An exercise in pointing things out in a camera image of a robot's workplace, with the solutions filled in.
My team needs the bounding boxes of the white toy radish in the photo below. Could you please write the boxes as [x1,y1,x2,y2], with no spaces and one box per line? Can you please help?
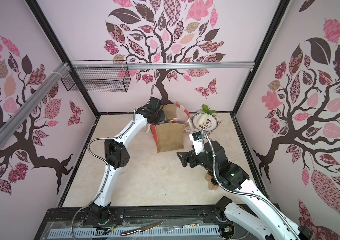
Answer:
[198,105,217,126]

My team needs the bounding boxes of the brown jute tote bag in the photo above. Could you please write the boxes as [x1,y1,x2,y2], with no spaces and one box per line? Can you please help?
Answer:
[150,102,190,153]

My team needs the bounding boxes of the black wire basket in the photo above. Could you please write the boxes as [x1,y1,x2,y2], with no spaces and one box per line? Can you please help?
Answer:
[61,60,132,93]

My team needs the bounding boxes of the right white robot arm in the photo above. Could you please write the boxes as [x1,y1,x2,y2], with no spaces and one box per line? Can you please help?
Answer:
[177,131,313,240]

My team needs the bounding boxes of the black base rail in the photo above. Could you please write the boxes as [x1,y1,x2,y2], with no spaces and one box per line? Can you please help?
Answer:
[43,205,221,225]

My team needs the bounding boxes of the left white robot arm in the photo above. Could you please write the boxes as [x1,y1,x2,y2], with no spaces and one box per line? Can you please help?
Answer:
[80,87,165,225]

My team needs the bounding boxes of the diagonal aluminium rail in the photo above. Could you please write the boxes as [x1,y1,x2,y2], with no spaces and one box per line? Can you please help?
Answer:
[0,63,69,149]

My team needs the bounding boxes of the grey slotted cable duct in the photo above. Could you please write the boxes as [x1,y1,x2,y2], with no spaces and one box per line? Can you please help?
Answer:
[46,224,222,240]

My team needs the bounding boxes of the butter knife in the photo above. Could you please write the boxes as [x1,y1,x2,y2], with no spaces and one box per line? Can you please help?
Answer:
[120,221,164,236]

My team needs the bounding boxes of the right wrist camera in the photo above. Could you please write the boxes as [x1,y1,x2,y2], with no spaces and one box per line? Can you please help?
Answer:
[189,131,204,155]

